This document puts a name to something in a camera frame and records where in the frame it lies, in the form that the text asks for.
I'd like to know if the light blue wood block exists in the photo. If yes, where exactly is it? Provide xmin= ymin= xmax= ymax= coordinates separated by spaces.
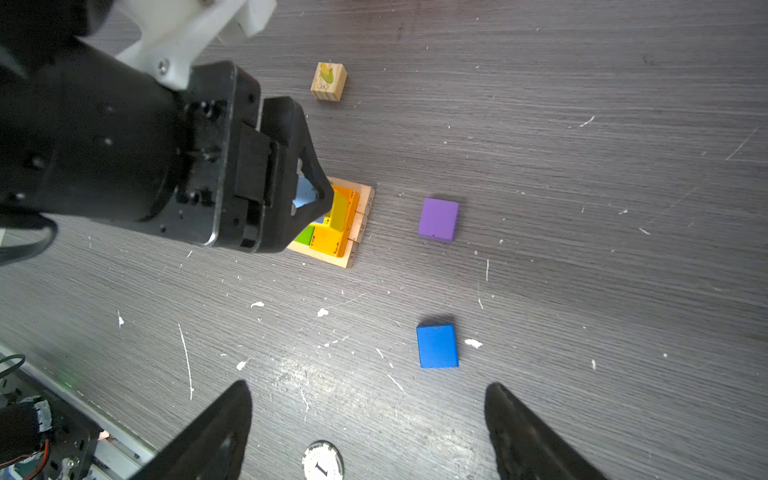
xmin=293 ymin=175 xmax=318 ymax=209

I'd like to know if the small natural wood cube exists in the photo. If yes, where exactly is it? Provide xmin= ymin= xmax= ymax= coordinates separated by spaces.
xmin=310 ymin=62 xmax=348 ymax=102

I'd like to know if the natural wood rectangular block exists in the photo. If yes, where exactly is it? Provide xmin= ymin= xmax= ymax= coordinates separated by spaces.
xmin=329 ymin=177 xmax=375 ymax=216

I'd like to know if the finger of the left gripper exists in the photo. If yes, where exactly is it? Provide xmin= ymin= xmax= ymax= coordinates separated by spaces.
xmin=257 ymin=96 xmax=334 ymax=252

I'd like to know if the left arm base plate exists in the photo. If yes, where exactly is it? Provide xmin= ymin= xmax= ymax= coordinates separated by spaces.
xmin=1 ymin=371 xmax=102 ymax=479

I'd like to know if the blue wood cube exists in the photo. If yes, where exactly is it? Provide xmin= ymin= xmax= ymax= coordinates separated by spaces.
xmin=416 ymin=324 xmax=459 ymax=369

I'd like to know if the yellow wood arch block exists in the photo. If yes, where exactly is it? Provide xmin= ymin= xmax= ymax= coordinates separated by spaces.
xmin=310 ymin=210 xmax=348 ymax=257

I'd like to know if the white gear shaped piece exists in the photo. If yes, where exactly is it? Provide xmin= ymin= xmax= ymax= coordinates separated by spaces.
xmin=302 ymin=440 xmax=345 ymax=480

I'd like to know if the green wood block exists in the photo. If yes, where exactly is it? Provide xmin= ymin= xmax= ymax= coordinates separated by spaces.
xmin=295 ymin=225 xmax=315 ymax=246

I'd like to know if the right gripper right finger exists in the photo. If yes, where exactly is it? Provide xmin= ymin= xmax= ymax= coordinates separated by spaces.
xmin=484 ymin=383 xmax=607 ymax=480

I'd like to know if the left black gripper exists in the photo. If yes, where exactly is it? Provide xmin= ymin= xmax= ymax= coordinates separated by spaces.
xmin=1 ymin=1 xmax=279 ymax=252

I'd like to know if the purple wood block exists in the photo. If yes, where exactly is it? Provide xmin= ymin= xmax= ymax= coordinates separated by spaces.
xmin=418 ymin=198 xmax=459 ymax=242

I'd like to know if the orange wood block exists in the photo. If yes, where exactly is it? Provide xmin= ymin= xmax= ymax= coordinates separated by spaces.
xmin=330 ymin=185 xmax=359 ymax=233

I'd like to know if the natural wood plank block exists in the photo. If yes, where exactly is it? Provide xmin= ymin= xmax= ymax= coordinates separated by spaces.
xmin=287 ymin=240 xmax=358 ymax=269

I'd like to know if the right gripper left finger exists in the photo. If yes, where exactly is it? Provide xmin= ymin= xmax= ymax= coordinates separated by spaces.
xmin=132 ymin=380 xmax=252 ymax=480

